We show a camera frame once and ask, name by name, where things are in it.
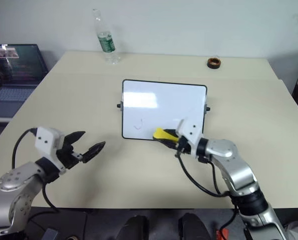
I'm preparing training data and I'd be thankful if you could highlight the short black right wrist cable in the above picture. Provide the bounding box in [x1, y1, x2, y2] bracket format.
[206, 159, 223, 196]

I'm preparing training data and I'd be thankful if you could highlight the open grey laptop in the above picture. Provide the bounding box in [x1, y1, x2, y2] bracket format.
[0, 44, 50, 119]

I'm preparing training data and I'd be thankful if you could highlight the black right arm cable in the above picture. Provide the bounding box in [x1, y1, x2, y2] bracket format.
[175, 149, 233, 199]

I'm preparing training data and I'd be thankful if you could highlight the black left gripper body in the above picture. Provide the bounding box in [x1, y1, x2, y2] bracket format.
[55, 142, 84, 171]

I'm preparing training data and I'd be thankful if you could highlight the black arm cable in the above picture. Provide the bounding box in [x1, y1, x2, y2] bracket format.
[11, 127, 58, 210]
[175, 149, 233, 199]

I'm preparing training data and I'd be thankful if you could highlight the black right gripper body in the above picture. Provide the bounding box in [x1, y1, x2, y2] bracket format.
[175, 136, 192, 158]

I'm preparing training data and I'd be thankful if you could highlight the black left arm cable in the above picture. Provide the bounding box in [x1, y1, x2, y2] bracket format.
[11, 127, 58, 210]

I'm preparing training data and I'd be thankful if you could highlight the black cable under table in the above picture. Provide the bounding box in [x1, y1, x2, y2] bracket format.
[219, 206, 240, 231]

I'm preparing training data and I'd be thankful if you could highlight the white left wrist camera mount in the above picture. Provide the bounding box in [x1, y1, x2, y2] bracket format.
[34, 126, 66, 175]

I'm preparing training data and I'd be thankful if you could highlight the yellow whiteboard eraser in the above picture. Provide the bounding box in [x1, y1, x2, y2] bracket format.
[152, 127, 180, 144]

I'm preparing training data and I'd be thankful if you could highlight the clear plastic bottle green label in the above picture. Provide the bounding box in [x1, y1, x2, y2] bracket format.
[92, 8, 122, 66]

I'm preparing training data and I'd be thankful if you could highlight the red orange clip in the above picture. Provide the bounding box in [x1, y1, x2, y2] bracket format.
[215, 228, 230, 240]

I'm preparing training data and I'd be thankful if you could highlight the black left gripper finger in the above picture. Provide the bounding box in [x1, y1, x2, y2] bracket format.
[63, 130, 86, 146]
[82, 140, 106, 164]

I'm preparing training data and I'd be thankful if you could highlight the small black-framed whiteboard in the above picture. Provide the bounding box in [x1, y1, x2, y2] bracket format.
[116, 79, 211, 142]

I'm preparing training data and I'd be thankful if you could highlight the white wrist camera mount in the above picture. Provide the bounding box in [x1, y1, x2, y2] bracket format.
[34, 126, 66, 175]
[176, 119, 202, 160]

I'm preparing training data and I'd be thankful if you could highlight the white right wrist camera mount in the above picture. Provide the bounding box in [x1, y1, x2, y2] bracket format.
[176, 119, 202, 160]

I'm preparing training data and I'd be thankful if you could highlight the brown tape roll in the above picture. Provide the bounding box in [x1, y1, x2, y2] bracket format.
[207, 57, 223, 70]

